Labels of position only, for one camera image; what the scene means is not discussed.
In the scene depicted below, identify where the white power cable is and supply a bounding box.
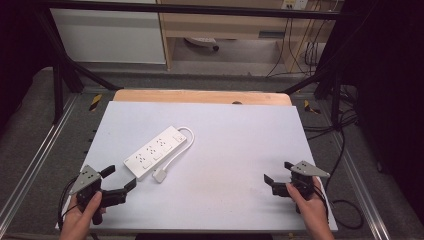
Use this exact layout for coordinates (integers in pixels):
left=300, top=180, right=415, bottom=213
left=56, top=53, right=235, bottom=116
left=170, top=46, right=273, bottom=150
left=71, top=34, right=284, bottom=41
left=162, top=126, right=196, bottom=174

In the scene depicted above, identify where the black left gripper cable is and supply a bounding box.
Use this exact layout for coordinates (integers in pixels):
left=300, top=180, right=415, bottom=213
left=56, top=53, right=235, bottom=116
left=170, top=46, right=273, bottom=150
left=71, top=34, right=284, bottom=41
left=57, top=176, right=80, bottom=232

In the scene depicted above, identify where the white plug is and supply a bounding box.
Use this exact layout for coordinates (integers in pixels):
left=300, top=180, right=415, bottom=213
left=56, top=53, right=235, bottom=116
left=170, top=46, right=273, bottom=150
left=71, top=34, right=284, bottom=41
left=152, top=168, right=168, bottom=184

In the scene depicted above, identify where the wooden board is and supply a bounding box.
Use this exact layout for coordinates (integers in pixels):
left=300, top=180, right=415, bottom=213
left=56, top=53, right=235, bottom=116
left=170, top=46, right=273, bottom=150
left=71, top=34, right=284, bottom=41
left=112, top=88, right=293, bottom=107

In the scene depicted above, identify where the small white power strip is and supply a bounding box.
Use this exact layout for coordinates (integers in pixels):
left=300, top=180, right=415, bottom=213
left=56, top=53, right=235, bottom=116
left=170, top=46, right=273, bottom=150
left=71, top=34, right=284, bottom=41
left=184, top=36, right=220, bottom=52

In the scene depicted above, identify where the wooden desk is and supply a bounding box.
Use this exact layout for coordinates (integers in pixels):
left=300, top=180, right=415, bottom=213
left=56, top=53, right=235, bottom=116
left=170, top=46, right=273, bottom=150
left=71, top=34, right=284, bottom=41
left=156, top=0, right=338, bottom=72

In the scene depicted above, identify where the yellow black tape strip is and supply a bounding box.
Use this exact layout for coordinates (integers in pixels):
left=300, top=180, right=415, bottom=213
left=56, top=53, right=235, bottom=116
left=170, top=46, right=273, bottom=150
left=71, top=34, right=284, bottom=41
left=88, top=93, right=103, bottom=112
left=303, top=99, right=322, bottom=115

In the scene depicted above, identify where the aluminium rail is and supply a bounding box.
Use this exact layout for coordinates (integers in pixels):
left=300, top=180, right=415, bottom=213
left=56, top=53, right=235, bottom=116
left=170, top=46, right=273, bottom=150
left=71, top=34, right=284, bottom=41
left=331, top=131, right=392, bottom=240
left=0, top=94, right=80, bottom=228

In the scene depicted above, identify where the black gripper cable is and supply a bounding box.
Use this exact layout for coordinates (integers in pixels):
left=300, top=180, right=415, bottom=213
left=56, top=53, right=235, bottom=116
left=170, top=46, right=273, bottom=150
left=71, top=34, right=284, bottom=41
left=57, top=176, right=80, bottom=232
left=313, top=129, right=365, bottom=231

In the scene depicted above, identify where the black curtain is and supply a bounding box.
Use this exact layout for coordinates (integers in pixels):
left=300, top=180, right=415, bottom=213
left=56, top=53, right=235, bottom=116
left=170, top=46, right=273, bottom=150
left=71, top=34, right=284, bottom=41
left=324, top=0, right=424, bottom=218
left=0, top=0, right=58, bottom=131

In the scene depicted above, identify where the white wall socket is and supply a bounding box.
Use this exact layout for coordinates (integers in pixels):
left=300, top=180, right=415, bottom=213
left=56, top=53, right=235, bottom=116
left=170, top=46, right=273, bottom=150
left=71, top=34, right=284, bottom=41
left=281, top=0, right=310, bottom=11

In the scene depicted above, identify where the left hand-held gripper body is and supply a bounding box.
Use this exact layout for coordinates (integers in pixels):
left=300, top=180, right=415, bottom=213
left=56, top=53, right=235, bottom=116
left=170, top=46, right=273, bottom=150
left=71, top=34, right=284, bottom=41
left=68, top=164, right=128, bottom=226

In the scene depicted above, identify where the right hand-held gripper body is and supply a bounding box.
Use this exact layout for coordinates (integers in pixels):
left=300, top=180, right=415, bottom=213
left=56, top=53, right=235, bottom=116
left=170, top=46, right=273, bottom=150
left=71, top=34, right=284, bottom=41
left=271, top=160, right=331, bottom=203

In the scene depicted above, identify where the white cabinet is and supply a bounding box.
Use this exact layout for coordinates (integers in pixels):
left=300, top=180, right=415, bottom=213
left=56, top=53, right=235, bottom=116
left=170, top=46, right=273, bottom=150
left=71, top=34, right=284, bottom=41
left=49, top=7, right=167, bottom=65

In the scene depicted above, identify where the black metal frame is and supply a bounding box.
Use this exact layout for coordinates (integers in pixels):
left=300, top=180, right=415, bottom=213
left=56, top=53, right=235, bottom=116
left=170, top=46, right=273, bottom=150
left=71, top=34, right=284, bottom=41
left=32, top=0, right=348, bottom=125

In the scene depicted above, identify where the person's right hand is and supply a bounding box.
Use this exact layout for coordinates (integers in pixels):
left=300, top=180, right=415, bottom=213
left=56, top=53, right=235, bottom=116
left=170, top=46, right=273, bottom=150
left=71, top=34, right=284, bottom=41
left=285, top=176, right=335, bottom=240

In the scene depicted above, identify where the bundle of black cables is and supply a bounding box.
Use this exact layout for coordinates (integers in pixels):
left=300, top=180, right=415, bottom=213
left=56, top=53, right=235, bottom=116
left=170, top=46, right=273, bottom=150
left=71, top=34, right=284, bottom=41
left=265, top=9, right=359, bottom=133

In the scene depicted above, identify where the person's left hand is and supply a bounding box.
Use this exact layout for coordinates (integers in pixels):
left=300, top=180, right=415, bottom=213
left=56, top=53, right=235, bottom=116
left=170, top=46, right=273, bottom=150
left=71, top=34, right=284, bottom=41
left=59, top=191, right=108, bottom=240

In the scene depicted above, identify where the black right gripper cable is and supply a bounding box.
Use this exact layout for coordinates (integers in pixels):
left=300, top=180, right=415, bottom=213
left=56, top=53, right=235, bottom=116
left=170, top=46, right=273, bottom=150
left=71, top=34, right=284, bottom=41
left=313, top=129, right=365, bottom=231

